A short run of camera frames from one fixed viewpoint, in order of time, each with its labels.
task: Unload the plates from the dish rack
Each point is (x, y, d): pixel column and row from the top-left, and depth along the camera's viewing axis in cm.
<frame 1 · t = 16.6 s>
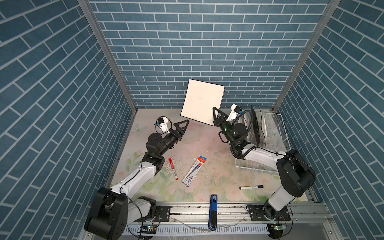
left hand: (188, 125, 73), fingers open
right hand: (212, 106, 76), fingers closed
black square plate: (255, 128, 86), point 21 cm above the table
red marker pen: (173, 168, 90), on the table
pen package red blue: (192, 172, 88), on the table
black white marker pen: (258, 186, 84), on the table

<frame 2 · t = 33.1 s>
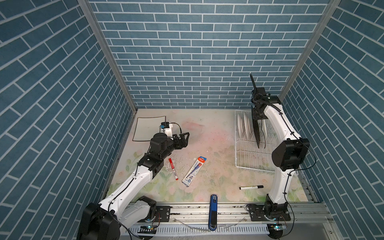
left hand: (184, 134, 78), fingers open
right hand: (262, 113, 89), fingers open
white square plate black rim: (144, 128, 111), on the table
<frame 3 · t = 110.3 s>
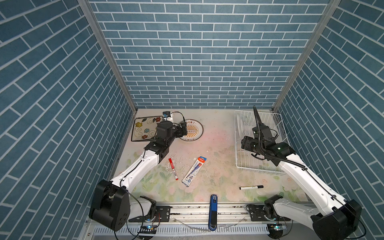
left hand: (180, 123, 83), fingers open
right hand: (245, 140, 79), fingers open
black square plate: (143, 128, 106), point 4 cm above the table
white round plate: (195, 130, 110), on the table
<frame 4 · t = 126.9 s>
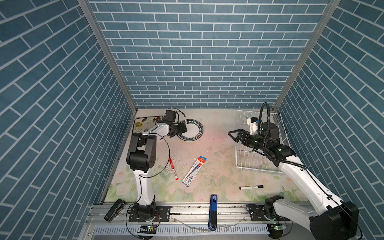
left hand: (182, 129, 102), fingers open
right hand: (232, 133, 76), fingers open
white round plate 2: (195, 130, 110), on the table
